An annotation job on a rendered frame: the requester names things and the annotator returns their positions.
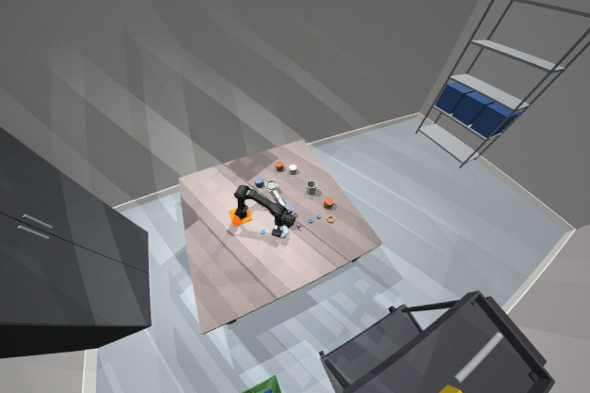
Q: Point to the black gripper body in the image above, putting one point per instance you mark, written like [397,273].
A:
[277,232]

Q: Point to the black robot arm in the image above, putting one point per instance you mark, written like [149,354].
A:
[275,209]

